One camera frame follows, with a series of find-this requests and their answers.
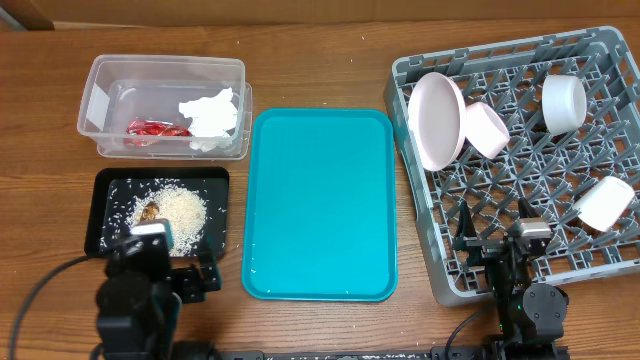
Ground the black rectangular tray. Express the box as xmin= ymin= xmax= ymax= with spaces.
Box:
xmin=84 ymin=167 xmax=229 ymax=255

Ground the brown food scrap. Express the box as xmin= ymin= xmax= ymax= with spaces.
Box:
xmin=139 ymin=201 xmax=159 ymax=222

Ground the pink bowl with rice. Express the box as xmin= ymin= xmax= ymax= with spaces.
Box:
xmin=466 ymin=102 xmax=511 ymax=159

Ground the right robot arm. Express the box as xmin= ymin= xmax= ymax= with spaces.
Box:
xmin=444 ymin=198 xmax=570 ymax=359

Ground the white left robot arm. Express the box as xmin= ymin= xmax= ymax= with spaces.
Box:
xmin=90 ymin=235 xmax=221 ymax=359

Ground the pile of white rice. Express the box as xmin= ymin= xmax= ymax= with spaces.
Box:
xmin=97 ymin=178 xmax=228 ymax=257

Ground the teal serving tray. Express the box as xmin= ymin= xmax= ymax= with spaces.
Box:
xmin=242 ymin=108 xmax=398 ymax=302

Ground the crumpled white paper napkin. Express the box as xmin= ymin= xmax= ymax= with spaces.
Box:
xmin=178 ymin=87 xmax=238 ymax=152

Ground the small white cup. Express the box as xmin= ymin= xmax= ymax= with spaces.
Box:
xmin=572 ymin=176 xmax=635 ymax=232

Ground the large white plate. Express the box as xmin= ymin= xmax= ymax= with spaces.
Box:
xmin=408 ymin=72 xmax=467 ymax=171

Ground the grey dishwasher rack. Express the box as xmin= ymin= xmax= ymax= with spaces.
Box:
xmin=384 ymin=26 xmax=639 ymax=306

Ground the grey-green bowl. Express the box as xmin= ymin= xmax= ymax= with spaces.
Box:
xmin=541 ymin=75 xmax=587 ymax=136

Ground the clear plastic waste bin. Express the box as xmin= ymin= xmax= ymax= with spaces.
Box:
xmin=77 ymin=54 xmax=253 ymax=161

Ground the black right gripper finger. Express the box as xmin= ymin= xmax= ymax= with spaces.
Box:
xmin=518 ymin=197 xmax=538 ymax=219
xmin=455 ymin=200 xmax=477 ymax=238

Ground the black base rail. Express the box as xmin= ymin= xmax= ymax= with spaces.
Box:
xmin=169 ymin=339 xmax=571 ymax=360

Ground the red foil snack wrapper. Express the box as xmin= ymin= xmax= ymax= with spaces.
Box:
xmin=123 ymin=120 xmax=192 ymax=147

